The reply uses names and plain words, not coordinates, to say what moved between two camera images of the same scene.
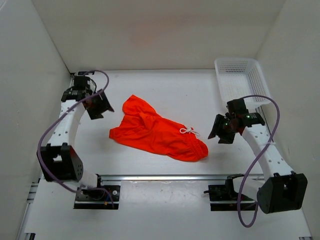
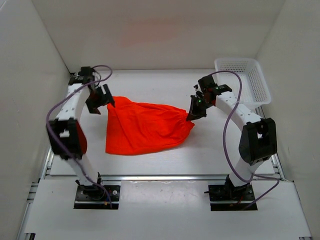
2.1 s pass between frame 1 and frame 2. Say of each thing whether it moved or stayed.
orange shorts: moved
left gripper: moved
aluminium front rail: stayed
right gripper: moved
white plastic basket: stayed
